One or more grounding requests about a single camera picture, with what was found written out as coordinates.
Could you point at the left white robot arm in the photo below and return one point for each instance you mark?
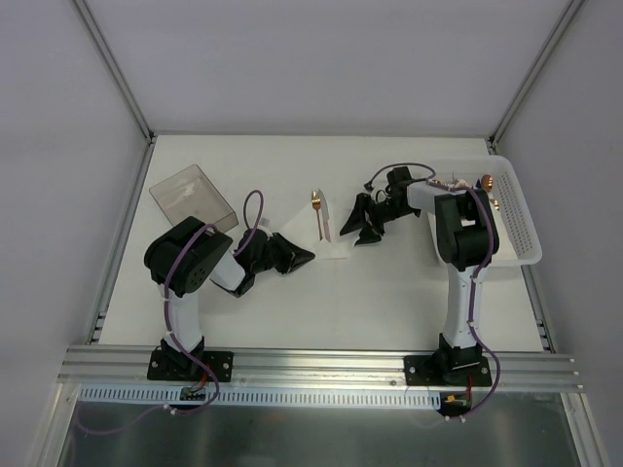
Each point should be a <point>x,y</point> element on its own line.
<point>192,252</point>

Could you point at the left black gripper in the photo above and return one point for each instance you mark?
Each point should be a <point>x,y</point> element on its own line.
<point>277,252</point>

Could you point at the white paper napkin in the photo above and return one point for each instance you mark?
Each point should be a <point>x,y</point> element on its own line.
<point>302,231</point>

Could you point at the white plastic basket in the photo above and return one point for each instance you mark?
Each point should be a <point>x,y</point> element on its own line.
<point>518,240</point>

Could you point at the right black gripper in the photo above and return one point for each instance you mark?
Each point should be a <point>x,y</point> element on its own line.
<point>371,214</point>

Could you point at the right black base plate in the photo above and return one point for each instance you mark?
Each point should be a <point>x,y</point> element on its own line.
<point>420,370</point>

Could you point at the left aluminium frame post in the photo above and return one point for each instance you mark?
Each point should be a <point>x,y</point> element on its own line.
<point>110,62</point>

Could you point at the aluminium frame post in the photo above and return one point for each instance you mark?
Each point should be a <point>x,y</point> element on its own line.
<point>546,51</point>
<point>110,62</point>

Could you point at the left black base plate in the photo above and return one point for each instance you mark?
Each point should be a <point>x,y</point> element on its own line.
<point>168,364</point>

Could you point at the transparent brown plastic tray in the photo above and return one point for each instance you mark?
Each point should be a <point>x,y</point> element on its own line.
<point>190,193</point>

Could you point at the right aluminium frame post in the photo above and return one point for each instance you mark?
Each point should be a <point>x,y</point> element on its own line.
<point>546,51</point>

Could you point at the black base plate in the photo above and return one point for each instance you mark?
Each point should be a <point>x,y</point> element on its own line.
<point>420,370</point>
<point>168,364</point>

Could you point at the pink handled knife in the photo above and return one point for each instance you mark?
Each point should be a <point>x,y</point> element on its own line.
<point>325,216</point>

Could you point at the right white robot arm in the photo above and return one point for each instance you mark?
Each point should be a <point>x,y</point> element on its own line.
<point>466,239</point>

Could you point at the gold fork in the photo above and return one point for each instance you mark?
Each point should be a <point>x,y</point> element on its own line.
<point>316,205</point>

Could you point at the white slotted cable duct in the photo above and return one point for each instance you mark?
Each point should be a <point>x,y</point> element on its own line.
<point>145,394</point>

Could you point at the aluminium front rail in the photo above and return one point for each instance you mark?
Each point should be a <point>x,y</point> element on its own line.
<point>318,369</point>

